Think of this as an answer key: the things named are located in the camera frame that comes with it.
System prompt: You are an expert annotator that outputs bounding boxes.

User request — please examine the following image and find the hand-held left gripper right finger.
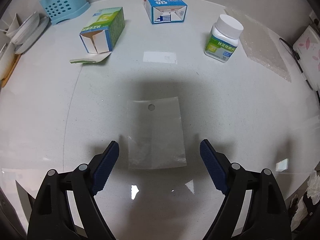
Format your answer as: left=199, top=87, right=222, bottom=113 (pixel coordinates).
left=199, top=139, right=293, bottom=240

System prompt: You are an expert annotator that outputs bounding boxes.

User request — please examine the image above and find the blue and white milk carton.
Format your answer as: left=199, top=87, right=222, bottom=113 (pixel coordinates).
left=142, top=0, right=188, bottom=25

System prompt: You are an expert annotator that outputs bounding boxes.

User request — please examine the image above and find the green medicine box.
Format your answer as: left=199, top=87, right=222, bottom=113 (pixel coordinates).
left=69, top=7, right=125, bottom=64

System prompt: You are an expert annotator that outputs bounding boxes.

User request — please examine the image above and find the white plate stack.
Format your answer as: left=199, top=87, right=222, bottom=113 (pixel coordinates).
left=14, top=16, right=50, bottom=55

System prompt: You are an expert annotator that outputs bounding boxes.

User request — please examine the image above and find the clear plastic bag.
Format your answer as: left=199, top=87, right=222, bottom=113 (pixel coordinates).
left=127, top=96, right=188, bottom=170

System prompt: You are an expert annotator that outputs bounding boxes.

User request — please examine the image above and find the bubble wrap sheet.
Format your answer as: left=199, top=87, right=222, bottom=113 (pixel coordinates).
left=224, top=6, right=292, bottom=83

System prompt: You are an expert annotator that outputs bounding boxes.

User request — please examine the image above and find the white medicine bottle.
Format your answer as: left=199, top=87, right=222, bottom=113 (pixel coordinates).
left=204, top=14, right=244, bottom=63

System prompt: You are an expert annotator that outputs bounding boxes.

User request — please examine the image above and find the large white bowl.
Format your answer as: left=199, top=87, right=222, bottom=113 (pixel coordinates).
left=0, top=42, right=17, bottom=80

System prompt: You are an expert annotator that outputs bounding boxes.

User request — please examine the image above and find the black power cord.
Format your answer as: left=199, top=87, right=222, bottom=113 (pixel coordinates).
left=279, top=37, right=300, bottom=61

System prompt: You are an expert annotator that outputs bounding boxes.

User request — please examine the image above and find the white tissue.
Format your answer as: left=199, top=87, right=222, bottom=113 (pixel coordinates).
left=291, top=170, right=320, bottom=227

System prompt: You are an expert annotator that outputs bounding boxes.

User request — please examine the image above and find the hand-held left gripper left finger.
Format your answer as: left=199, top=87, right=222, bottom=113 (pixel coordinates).
left=27, top=141, right=119, bottom=240

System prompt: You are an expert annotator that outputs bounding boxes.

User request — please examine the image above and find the white floral rice cooker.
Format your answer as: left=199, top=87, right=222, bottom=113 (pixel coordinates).
left=292, top=24, right=320, bottom=90

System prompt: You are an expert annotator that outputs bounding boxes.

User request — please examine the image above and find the blue utensil holder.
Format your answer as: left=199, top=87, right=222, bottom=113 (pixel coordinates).
left=39, top=0, right=90, bottom=26

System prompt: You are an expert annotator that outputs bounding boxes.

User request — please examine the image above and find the white cup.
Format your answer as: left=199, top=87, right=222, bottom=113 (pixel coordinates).
left=5, top=12, right=20, bottom=38

